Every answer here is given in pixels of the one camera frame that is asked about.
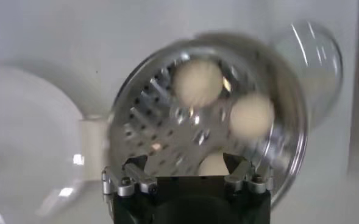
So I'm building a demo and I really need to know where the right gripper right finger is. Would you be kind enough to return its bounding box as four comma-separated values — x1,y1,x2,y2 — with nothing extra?
222,153,275,195

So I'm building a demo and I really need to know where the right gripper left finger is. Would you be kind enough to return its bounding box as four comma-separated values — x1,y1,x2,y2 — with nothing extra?
101,155,159,198

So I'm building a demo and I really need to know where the white steamed baozi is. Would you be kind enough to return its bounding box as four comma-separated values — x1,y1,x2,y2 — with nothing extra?
172,58,225,107
197,152,230,177
229,93,276,140

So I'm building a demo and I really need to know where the round glass lid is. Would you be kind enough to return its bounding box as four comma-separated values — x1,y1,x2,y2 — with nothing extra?
269,19,344,130

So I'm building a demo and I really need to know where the stainless steel steamer basket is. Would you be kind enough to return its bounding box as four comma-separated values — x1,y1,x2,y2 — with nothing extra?
80,32,308,209

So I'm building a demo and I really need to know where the white round plate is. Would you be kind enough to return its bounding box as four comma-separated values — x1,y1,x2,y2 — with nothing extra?
0,65,87,214

